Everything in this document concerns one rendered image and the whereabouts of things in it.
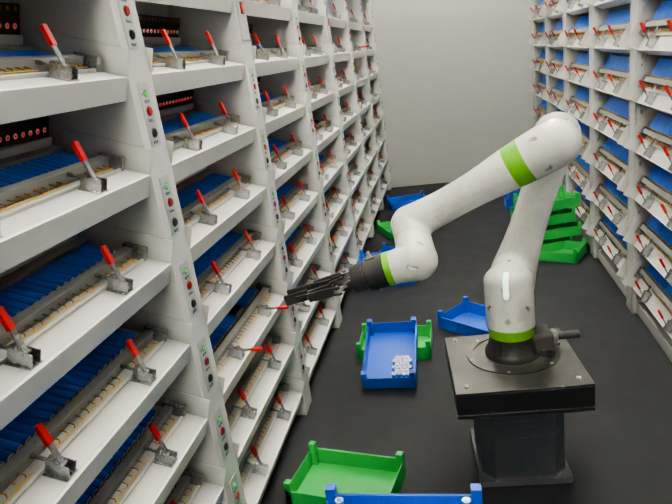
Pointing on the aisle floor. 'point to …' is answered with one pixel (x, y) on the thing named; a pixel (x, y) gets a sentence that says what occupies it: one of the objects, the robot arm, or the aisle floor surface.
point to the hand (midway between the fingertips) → (297, 295)
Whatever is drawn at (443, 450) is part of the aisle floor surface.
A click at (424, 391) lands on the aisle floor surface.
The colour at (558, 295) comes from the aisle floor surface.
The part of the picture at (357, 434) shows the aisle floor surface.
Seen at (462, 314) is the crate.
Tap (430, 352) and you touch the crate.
